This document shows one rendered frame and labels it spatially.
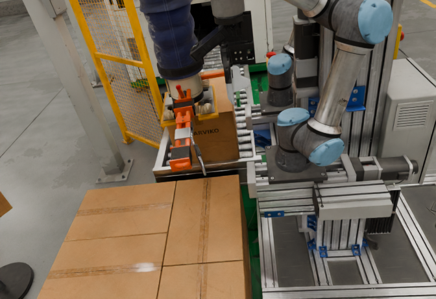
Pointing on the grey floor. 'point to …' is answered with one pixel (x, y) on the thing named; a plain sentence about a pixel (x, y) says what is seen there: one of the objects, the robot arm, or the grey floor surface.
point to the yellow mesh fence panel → (115, 55)
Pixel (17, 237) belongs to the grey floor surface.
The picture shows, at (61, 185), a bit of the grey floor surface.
